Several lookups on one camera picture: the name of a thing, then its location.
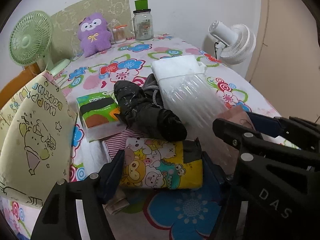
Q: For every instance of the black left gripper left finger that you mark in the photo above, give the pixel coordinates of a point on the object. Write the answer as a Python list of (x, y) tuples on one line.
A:
[(58, 218)]

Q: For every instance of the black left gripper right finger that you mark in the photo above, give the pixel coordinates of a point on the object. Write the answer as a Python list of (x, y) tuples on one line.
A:
[(233, 220)]

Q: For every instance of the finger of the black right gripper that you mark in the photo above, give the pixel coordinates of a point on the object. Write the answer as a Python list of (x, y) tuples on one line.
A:
[(295, 130), (276, 163)]

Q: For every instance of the beige small cloth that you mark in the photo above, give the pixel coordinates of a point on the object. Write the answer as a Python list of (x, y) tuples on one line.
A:
[(117, 203)]

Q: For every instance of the yellow cartoon fabric storage box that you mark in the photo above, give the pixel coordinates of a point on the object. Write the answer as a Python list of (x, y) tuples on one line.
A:
[(37, 147)]

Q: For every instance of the yellow cartoon tissue pack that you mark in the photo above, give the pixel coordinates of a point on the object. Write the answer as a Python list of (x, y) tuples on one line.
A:
[(154, 164)]

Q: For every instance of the clear plastic pack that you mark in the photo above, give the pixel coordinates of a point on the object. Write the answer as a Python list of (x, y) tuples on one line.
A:
[(197, 106)]

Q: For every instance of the green tissue pack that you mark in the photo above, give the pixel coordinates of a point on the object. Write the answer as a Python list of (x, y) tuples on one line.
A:
[(99, 116)]

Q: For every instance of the black plastic bundle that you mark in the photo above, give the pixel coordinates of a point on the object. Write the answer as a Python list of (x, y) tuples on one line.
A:
[(138, 112)]

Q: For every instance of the white tissue pack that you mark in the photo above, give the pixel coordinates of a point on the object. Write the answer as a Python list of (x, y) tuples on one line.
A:
[(175, 68)]

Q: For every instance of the pink paper bag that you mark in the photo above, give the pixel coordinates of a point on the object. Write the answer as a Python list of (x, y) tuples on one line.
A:
[(238, 116)]

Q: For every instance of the floral tablecloth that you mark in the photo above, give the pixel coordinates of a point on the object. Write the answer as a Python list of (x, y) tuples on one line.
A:
[(150, 215)]

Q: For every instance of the red striped white cloth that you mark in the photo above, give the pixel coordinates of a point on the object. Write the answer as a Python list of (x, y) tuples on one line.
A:
[(115, 142)]

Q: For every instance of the white desk fan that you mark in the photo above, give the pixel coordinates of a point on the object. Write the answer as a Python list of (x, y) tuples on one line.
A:
[(234, 44)]

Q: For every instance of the wooden chair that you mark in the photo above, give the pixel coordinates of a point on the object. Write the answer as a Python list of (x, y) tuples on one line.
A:
[(18, 82)]

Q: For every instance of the green desk fan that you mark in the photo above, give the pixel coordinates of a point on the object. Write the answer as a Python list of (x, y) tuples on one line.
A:
[(30, 42)]

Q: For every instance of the purple plush toy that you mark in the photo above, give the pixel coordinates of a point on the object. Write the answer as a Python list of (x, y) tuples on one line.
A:
[(94, 35)]

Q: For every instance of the glass jar green lid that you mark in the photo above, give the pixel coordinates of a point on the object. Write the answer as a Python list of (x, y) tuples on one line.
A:
[(142, 21)]

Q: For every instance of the toothpick jar orange lid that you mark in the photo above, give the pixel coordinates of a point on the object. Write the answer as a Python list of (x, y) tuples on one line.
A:
[(119, 34)]

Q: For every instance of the beige patterned cardboard panel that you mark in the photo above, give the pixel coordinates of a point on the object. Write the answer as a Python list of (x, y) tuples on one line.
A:
[(65, 42)]

